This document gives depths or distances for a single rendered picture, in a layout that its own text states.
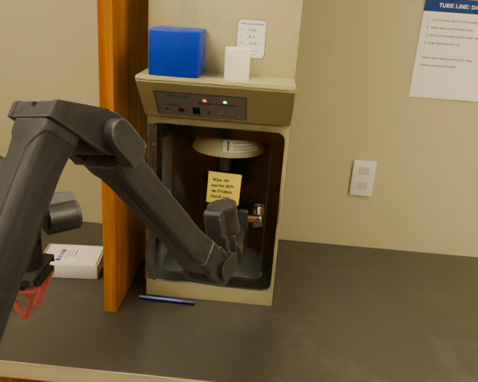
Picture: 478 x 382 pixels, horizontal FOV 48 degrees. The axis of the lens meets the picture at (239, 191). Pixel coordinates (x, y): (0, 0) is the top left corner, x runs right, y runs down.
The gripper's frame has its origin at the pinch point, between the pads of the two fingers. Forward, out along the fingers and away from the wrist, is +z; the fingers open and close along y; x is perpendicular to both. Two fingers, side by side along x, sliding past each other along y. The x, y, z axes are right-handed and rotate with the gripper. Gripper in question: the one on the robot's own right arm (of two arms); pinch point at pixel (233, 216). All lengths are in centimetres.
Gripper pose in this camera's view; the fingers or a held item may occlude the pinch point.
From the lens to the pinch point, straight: 121.4
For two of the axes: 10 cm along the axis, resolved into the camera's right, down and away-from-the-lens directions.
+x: -10.0, -0.9, 0.2
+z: 0.5, -3.4, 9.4
